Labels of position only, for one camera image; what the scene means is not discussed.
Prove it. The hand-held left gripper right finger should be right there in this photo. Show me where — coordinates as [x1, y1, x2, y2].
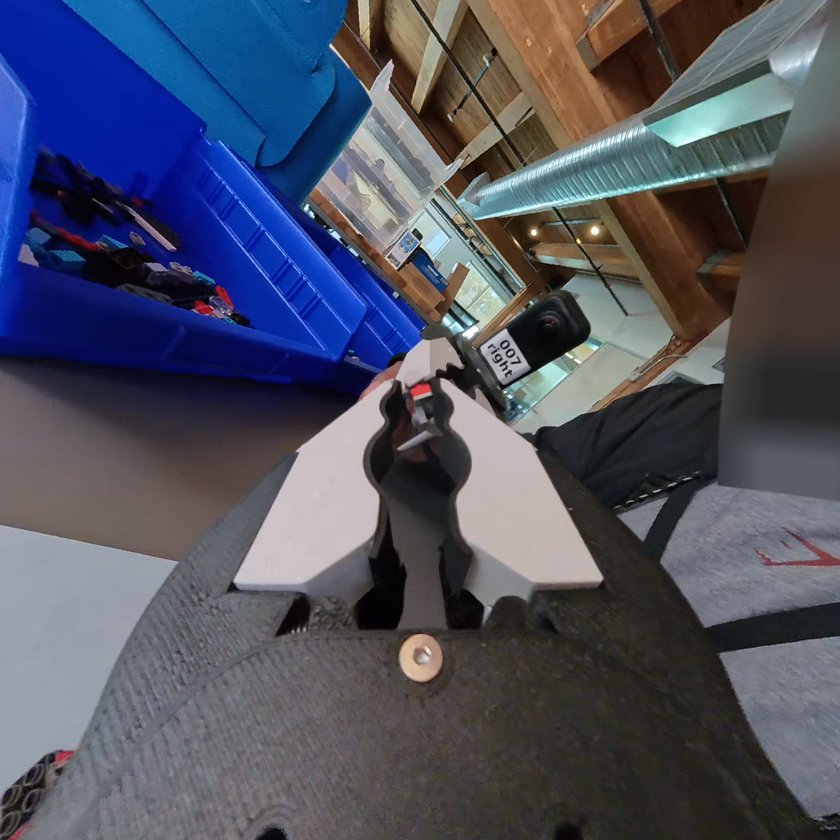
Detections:
[430, 377, 605, 626]

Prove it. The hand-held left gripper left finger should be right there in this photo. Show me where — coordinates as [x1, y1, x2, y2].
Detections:
[233, 379, 404, 597]

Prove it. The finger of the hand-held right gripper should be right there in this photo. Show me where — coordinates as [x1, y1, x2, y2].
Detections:
[400, 333, 462, 387]
[453, 377, 509, 424]

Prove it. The grey red brick assembly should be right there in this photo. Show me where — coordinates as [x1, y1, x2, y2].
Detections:
[395, 382, 439, 454]

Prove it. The person's right forearm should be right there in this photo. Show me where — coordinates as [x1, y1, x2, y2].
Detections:
[525, 381, 723, 509]

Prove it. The grey desk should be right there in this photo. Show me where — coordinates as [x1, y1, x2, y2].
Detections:
[0, 357, 408, 565]

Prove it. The person's right hand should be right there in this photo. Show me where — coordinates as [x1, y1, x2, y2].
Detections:
[360, 364, 403, 403]

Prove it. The wooden top table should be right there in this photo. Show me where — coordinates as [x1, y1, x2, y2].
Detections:
[308, 187, 470, 322]

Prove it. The dark blue box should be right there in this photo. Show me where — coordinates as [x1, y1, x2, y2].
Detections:
[410, 252, 454, 293]

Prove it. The small printed box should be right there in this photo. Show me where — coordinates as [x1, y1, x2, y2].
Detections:
[387, 228, 424, 270]

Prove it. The clear plastic storage box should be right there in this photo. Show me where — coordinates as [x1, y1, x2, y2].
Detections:
[331, 62, 460, 257]

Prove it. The pale blue instruction booklet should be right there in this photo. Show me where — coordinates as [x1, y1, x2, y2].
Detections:
[0, 524, 181, 798]

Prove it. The person's torso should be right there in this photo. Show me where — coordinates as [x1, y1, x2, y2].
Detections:
[617, 479, 840, 821]

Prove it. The pile of mixed toy bricks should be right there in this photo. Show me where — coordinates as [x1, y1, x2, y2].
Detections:
[20, 147, 253, 329]

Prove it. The red black patterned cloth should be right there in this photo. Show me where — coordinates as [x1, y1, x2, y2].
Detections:
[0, 748, 76, 840]

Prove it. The silver ventilation duct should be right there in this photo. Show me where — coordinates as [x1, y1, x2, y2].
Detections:
[459, 0, 828, 221]

